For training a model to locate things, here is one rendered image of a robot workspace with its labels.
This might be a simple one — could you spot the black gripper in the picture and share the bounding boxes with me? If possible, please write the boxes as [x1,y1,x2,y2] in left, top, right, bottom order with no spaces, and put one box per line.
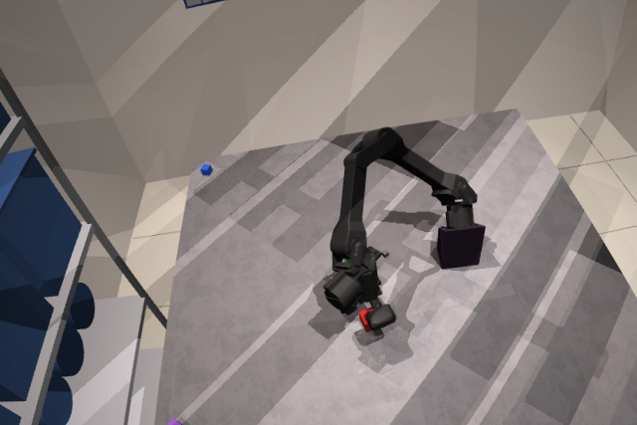
[359,277,396,331]

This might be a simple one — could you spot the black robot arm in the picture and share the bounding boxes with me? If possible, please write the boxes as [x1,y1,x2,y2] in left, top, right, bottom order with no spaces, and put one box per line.
[323,127,478,316]

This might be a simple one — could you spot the red block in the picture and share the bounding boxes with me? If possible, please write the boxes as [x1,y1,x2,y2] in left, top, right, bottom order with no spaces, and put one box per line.
[359,307,373,332]

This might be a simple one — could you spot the small blue block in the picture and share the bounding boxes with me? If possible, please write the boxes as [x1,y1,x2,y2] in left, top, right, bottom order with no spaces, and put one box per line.
[200,163,213,176]

